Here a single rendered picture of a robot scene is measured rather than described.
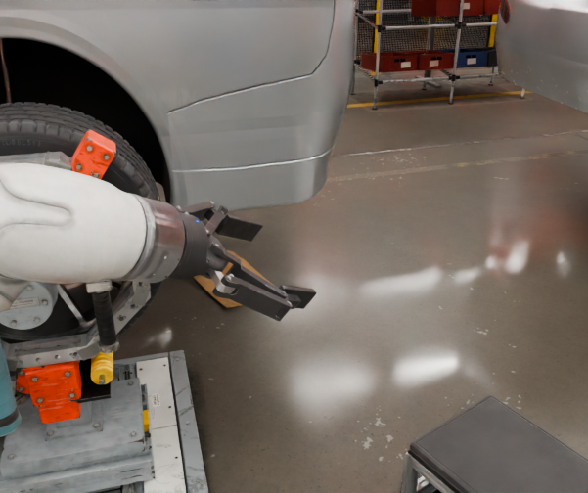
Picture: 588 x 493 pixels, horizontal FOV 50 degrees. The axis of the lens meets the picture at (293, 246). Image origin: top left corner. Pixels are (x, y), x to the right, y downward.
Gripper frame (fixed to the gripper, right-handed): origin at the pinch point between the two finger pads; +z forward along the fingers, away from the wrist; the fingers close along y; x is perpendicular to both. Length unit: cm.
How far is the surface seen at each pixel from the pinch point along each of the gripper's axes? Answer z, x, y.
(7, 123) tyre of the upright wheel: 3, -33, -83
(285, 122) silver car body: 81, -6, -84
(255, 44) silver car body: 63, 9, -95
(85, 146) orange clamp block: 12, -25, -67
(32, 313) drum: 9, -58, -48
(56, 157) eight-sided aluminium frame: 9, -31, -69
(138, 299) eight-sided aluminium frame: 37, -53, -50
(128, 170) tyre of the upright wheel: 27, -28, -69
